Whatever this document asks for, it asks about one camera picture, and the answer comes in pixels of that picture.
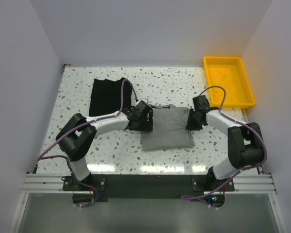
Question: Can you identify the grey t shirt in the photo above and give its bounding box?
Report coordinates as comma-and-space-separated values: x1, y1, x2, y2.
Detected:
141, 104, 194, 151

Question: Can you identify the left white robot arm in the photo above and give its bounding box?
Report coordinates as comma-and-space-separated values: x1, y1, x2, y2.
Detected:
56, 100, 153, 190

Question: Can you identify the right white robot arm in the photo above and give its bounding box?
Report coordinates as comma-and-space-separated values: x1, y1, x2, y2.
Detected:
186, 95, 267, 191

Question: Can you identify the yellow plastic bin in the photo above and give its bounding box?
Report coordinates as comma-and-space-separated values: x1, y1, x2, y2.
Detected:
203, 56, 256, 109

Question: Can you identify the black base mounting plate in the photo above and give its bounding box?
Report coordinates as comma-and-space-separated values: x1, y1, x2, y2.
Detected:
63, 173, 235, 203

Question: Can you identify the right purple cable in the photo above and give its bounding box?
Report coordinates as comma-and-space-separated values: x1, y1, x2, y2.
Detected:
180, 86, 268, 202

